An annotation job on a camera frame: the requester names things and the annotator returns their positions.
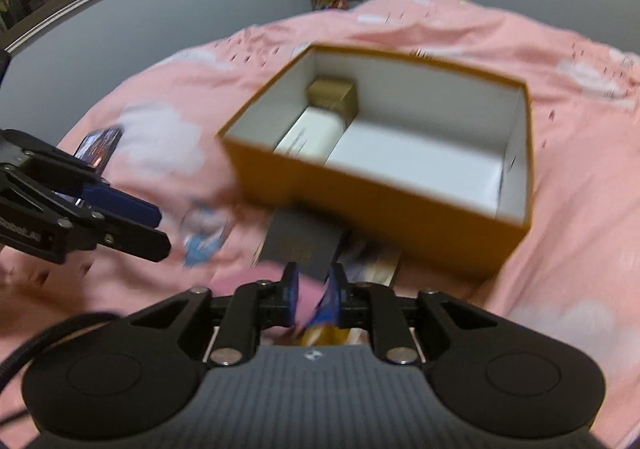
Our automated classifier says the black cable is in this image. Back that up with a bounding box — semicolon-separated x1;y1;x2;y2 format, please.
0;311;122;425

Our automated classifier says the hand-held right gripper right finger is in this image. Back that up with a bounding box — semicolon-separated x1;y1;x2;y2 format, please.
327;264;502;366

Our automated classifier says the white glasses case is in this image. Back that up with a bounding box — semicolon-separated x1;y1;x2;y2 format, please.
274;106;347;165

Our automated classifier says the pastel illustrated card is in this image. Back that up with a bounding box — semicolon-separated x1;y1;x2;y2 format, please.
342;239;402;286

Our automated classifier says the small white blue trinket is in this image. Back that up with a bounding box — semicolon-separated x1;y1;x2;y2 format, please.
181;198;232;271

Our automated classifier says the pink cloud print blanket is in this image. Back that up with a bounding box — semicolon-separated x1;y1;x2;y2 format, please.
0;0;640;449

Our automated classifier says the orange cardboard box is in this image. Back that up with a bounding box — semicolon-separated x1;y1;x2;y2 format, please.
217;43;533;280

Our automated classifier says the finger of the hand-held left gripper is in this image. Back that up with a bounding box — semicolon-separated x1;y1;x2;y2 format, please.
0;129;163;231
57;209;172;264

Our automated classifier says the dog plush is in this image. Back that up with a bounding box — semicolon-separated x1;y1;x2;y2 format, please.
299;274;370;348

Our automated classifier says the dark grey gift box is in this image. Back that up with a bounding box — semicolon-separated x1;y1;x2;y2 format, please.
259;209;352;283

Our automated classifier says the dark blue picture card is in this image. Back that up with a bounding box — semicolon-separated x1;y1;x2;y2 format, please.
75;126;125;176

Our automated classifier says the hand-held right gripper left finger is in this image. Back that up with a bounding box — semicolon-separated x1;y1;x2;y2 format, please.
129;263;301;366

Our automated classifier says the small gold box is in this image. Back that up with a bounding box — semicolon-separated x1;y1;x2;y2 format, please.
306;76;359;116

